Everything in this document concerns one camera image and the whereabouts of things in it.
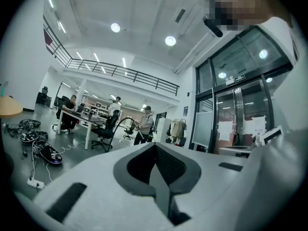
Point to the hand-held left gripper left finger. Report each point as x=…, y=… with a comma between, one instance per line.
x=96, y=196

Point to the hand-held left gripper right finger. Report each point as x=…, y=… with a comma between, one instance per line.
x=211, y=191

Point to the grey table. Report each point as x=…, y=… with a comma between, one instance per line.
x=234, y=150

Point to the white-legged office desk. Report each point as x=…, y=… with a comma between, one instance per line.
x=88, y=138

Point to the black case with lights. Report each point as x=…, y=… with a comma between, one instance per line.
x=51, y=155

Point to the white power strip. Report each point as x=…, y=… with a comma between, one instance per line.
x=36, y=183

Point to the white paper notice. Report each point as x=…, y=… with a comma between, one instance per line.
x=258, y=125
x=225, y=130

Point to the frosted white panel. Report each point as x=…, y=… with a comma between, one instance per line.
x=203, y=129

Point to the black office chair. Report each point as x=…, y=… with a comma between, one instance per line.
x=130, y=130
x=107, y=131
x=44, y=95

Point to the clothes rack with garments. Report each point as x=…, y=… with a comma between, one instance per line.
x=177, y=130

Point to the metal vacuum wand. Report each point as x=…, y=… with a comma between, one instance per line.
x=140, y=133

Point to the black open carrying case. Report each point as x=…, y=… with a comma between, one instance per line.
x=30, y=124
x=31, y=137

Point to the black balcony railing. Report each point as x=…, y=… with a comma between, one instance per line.
x=178, y=90

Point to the black-framed glass door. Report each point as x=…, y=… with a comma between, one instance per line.
x=204, y=78

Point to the black door sign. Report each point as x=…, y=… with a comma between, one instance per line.
x=239, y=77

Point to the round wooden table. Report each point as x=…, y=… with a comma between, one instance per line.
x=9, y=107

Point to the round ceiling lamp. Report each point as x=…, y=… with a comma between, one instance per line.
x=115, y=27
x=170, y=40

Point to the dark red banner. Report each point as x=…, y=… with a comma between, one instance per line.
x=47, y=41

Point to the ceiling air vent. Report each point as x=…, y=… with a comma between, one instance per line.
x=180, y=15

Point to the person's face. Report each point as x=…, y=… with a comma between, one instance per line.
x=240, y=6

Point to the row of strip ceiling lights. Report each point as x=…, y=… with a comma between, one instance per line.
x=50, y=1

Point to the blue wall poster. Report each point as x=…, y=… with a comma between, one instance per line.
x=185, y=111

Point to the black head-worn camera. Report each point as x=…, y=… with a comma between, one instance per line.
x=213, y=27

